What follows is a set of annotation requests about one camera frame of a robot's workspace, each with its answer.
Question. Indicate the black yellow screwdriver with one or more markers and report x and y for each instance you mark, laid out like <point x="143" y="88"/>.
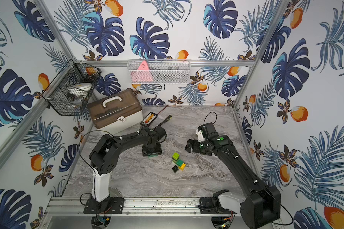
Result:
<point x="165" y="120"/>

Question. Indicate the black wire basket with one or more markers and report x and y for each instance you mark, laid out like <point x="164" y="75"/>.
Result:
<point x="69" y="93"/>

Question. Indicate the pink triangle card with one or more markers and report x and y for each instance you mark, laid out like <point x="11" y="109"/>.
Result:
<point x="142" y="74"/>

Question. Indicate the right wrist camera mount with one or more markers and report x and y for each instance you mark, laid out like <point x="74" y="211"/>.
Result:
<point x="206" y="132"/>

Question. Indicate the yellow square brick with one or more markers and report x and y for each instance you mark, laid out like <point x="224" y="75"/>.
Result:
<point x="182" y="166"/>

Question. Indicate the black bit holder case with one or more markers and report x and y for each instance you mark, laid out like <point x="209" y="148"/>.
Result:
<point x="148" y="120"/>

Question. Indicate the white storage box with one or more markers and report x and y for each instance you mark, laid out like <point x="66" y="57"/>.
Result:
<point x="117" y="112"/>

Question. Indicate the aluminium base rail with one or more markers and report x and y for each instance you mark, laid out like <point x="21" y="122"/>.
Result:
<point x="137" y="213"/>

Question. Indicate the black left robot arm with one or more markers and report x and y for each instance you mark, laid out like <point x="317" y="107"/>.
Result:
<point x="105" y="155"/>

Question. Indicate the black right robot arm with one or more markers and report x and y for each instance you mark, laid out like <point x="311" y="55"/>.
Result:
<point x="260" y="204"/>

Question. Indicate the black square brick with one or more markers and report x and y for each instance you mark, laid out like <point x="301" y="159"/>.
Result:
<point x="175" y="169"/>

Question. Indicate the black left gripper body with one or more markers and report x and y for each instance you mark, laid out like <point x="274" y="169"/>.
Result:
<point x="152" y="150"/>

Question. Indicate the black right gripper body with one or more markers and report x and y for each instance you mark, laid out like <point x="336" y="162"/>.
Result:
<point x="198" y="147"/>

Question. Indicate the white round object in basket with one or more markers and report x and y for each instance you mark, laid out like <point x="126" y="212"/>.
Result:
<point x="80" y="89"/>

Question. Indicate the clear mesh wall shelf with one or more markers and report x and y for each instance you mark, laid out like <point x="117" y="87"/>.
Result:
<point x="164" y="71"/>

